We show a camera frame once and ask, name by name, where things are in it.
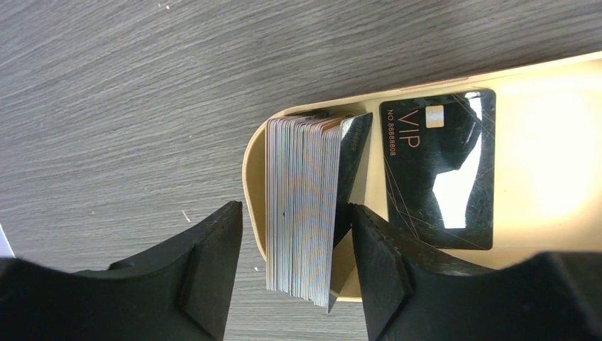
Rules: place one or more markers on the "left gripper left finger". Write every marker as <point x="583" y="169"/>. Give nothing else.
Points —
<point x="179" y="289"/>

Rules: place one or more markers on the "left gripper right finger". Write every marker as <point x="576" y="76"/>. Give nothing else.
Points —
<point x="412" y="291"/>

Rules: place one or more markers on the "black VIP card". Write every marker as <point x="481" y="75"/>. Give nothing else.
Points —
<point x="439" y="154"/>

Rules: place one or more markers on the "stack of cards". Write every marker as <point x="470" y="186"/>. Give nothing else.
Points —
<point x="302" y="165"/>

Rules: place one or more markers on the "beige oval tray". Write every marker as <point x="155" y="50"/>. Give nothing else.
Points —
<point x="547" y="168"/>

